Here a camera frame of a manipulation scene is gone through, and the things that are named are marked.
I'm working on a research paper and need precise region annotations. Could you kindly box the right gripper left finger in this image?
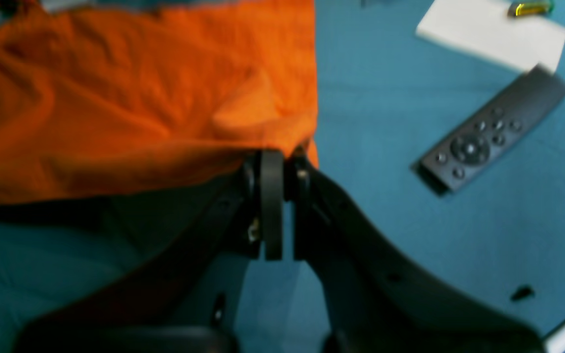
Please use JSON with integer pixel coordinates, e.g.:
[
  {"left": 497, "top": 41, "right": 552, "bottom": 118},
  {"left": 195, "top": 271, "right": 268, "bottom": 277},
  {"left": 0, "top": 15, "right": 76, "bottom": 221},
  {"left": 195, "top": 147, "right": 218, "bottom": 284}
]
[{"left": 15, "top": 150, "right": 284, "bottom": 353}]

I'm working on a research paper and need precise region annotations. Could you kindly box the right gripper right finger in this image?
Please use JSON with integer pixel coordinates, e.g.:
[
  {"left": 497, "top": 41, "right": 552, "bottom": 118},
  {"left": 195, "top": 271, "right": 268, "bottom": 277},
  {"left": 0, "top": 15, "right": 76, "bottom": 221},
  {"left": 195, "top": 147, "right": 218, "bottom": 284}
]
[{"left": 285, "top": 156, "right": 545, "bottom": 353}]

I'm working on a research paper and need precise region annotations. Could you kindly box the orange t-shirt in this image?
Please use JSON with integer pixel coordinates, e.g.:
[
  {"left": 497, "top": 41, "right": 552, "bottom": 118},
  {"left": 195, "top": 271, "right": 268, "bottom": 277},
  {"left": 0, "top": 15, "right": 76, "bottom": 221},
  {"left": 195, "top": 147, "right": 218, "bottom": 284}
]
[{"left": 0, "top": 0, "right": 318, "bottom": 204}]

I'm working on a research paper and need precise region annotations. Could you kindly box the grey remote control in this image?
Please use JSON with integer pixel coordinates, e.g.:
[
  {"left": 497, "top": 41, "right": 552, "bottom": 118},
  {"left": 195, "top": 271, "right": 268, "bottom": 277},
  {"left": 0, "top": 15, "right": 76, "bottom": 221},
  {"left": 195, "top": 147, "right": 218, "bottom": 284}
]
[{"left": 411, "top": 64, "right": 565, "bottom": 195}]

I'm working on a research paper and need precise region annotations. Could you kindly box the small black screw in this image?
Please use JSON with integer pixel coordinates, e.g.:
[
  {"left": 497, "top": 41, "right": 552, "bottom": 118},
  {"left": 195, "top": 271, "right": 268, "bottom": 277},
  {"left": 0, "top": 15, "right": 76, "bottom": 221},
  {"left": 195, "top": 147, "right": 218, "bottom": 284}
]
[{"left": 510, "top": 285, "right": 535, "bottom": 302}]

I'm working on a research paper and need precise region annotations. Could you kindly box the blue table cloth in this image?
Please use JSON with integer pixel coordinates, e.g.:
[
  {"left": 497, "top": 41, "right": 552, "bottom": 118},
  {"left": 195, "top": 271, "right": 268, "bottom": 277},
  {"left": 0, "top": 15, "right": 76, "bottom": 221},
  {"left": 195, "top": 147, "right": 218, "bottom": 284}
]
[{"left": 0, "top": 0, "right": 565, "bottom": 353}]

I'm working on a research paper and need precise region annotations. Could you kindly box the white paper card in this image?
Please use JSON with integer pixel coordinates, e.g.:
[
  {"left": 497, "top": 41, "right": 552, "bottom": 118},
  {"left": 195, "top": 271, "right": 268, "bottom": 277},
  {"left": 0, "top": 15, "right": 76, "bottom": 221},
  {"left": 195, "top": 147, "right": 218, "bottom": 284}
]
[{"left": 415, "top": 0, "right": 565, "bottom": 72}]

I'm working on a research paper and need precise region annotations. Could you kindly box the small AA battery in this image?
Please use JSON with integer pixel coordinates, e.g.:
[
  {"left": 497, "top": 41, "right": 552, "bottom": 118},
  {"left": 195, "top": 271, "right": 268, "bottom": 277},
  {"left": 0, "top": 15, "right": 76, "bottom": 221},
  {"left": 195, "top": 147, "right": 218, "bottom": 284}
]
[{"left": 507, "top": 0, "right": 555, "bottom": 18}]

